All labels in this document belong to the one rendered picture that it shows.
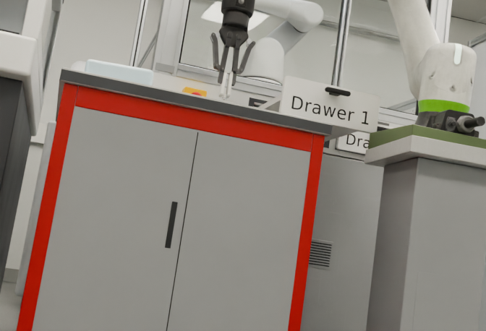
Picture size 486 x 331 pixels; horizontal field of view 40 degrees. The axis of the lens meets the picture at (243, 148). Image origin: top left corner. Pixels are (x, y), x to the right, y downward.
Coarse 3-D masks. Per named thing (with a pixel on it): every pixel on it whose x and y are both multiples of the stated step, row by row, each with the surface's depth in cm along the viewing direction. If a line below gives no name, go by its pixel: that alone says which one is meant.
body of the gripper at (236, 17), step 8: (224, 16) 187; (232, 16) 185; (240, 16) 185; (224, 24) 187; (232, 24) 185; (240, 24) 185; (248, 24) 188; (224, 32) 186; (232, 32) 187; (240, 32) 187; (224, 40) 186; (232, 40) 186
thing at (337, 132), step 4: (280, 96) 190; (272, 100) 197; (276, 100) 193; (280, 100) 189; (264, 104) 205; (268, 104) 200; (272, 104) 197; (276, 104) 192; (264, 108) 204; (268, 108) 198; (272, 108) 195; (276, 108) 191; (332, 128) 197; (336, 128) 196; (340, 128) 195; (332, 132) 203; (336, 132) 202; (340, 132) 201; (344, 132) 200; (348, 132) 200; (352, 132) 199; (328, 136) 209; (332, 136) 208; (336, 136) 207; (340, 136) 207; (324, 140) 217
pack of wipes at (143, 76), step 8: (88, 64) 147; (96, 64) 147; (104, 64) 147; (112, 64) 148; (120, 64) 148; (96, 72) 147; (104, 72) 147; (112, 72) 147; (120, 72) 148; (128, 72) 148; (136, 72) 148; (144, 72) 148; (152, 72) 149; (128, 80) 148; (136, 80) 148; (144, 80) 148; (152, 80) 149
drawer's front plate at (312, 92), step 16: (288, 80) 183; (304, 80) 184; (288, 96) 182; (304, 96) 184; (320, 96) 185; (336, 96) 186; (352, 96) 188; (368, 96) 189; (288, 112) 182; (304, 112) 183; (320, 112) 184; (336, 112) 186; (368, 112) 189; (352, 128) 187; (368, 128) 188
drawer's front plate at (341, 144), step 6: (384, 126) 225; (390, 126) 226; (354, 132) 222; (360, 132) 223; (342, 138) 221; (360, 138) 222; (366, 138) 223; (336, 144) 221; (342, 144) 220; (354, 144) 222; (360, 144) 222; (366, 144) 223; (348, 150) 221; (354, 150) 221; (360, 150) 222
